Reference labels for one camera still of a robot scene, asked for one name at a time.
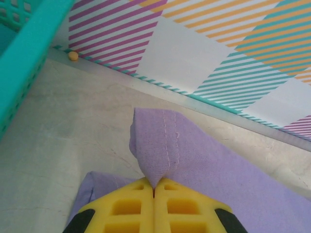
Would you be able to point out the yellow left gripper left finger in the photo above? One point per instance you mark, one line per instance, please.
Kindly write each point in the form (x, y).
(116, 213)

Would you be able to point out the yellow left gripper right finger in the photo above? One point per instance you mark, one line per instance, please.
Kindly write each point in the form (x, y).
(189, 213)

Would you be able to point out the teal plastic basket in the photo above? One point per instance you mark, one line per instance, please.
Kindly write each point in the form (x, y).
(24, 60)

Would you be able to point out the purple t-shirt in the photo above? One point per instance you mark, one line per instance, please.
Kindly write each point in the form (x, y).
(218, 174)

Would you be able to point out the small yellow round pad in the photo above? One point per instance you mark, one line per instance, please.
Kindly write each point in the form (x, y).
(73, 55)

